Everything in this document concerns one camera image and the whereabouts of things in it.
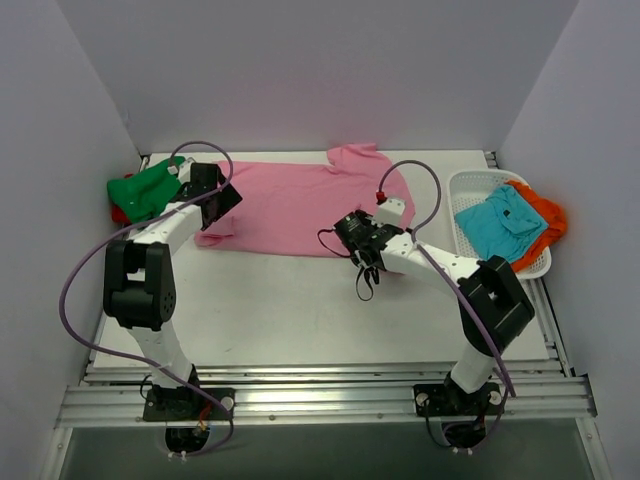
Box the orange t-shirt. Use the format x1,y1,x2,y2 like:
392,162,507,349
506,180,568,273

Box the green folded t-shirt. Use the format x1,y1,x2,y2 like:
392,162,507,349
128,159,181,224

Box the aluminium rail frame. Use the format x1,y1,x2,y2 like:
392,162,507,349
54,149,599,431

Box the purple cable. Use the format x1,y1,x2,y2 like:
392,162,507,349
58,140,236,459
374,159,519,451

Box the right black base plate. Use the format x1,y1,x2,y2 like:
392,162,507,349
412,382,503,418

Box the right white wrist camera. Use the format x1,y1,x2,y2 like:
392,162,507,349
372,191,406,228

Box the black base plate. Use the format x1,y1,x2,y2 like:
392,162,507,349
142,386,228,423
412,382,503,418

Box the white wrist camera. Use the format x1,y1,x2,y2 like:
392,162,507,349
167,158,194,184
372,191,406,228

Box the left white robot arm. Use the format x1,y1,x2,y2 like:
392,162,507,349
103,159,242,419

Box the red folded t-shirt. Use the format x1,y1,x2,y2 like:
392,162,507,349
107,173,136,225

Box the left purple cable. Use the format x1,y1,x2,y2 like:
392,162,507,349
58,140,236,459

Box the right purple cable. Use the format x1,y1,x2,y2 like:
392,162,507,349
374,159,519,451

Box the pink t-shirt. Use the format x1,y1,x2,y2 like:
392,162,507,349
194,144,392,257

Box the turquoise t-shirt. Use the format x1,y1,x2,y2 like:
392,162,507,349
454,184,547,264

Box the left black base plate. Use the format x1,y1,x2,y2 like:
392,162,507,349
142,386,228,423

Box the white perforated plastic basket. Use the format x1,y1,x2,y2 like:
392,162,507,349
447,169,551,280

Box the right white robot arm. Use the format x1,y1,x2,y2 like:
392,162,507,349
333,210,535,413

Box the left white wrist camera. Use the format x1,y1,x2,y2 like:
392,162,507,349
167,158,194,184

